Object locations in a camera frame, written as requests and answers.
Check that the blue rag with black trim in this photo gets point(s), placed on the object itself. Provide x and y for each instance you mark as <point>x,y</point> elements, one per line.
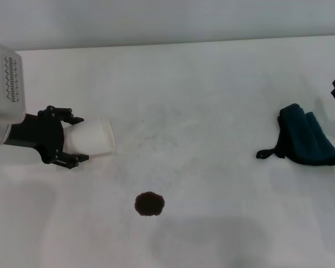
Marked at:
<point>304,134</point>

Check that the white paper cup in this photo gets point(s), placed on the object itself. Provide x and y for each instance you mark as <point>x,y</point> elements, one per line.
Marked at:
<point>90,136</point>

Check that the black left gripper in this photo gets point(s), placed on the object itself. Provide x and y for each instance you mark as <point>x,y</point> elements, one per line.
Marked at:
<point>44,134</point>

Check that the silver vented camera box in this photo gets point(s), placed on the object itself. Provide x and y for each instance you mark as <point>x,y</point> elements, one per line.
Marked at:
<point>5,83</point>

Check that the black water stain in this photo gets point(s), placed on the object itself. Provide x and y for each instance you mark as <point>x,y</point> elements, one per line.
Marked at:
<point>149,203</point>

